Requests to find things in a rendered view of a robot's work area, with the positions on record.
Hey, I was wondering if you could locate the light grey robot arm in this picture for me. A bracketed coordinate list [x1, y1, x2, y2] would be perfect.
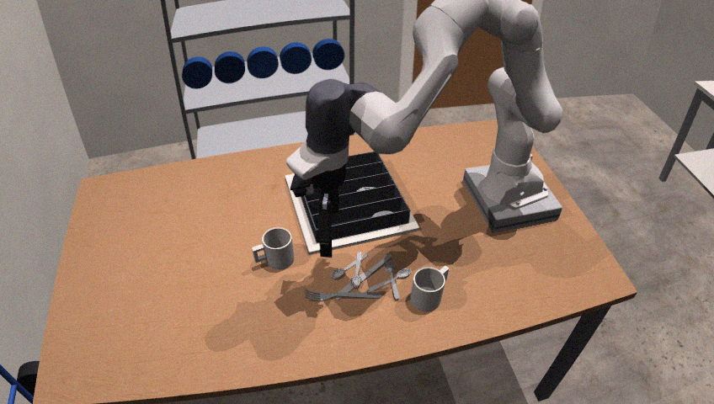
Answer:
[286, 0, 562, 210]

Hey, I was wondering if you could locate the grey mug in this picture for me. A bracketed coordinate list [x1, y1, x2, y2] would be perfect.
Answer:
[252, 227, 294, 269]
[410, 266, 449, 311]

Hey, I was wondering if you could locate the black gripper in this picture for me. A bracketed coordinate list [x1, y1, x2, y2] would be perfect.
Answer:
[312, 164, 345, 258]

